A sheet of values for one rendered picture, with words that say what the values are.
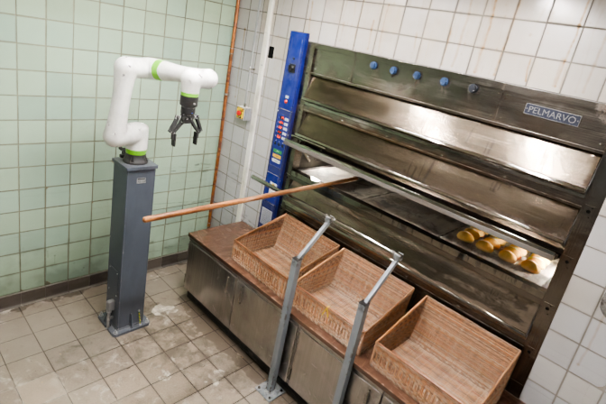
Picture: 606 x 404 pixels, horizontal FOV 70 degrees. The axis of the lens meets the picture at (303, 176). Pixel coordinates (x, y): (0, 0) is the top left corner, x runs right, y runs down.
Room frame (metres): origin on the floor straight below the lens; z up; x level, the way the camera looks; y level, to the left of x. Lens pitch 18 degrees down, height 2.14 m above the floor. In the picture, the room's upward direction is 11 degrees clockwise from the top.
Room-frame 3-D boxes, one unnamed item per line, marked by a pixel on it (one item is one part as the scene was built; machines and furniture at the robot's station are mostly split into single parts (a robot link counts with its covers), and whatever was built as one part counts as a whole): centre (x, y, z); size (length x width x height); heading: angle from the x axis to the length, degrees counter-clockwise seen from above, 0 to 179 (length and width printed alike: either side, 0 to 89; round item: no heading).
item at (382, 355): (1.90, -0.89, 0.72); 0.56 x 0.49 x 0.28; 48
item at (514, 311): (2.51, -0.59, 1.02); 1.79 x 0.11 x 0.19; 49
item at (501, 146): (2.51, -0.59, 1.80); 1.79 x 0.11 x 0.19; 49
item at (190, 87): (2.26, 0.66, 1.80); 0.13 x 0.11 x 0.14; 156
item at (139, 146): (2.55, 1.06, 1.36); 0.16 x 0.13 x 0.19; 156
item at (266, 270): (2.69, 0.02, 0.72); 0.56 x 0.49 x 0.28; 48
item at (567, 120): (2.53, -0.61, 1.99); 1.80 x 0.08 x 0.21; 49
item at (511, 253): (2.47, -1.32, 1.21); 0.61 x 0.48 x 0.06; 139
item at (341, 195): (2.53, -0.61, 1.16); 1.80 x 0.06 x 0.04; 49
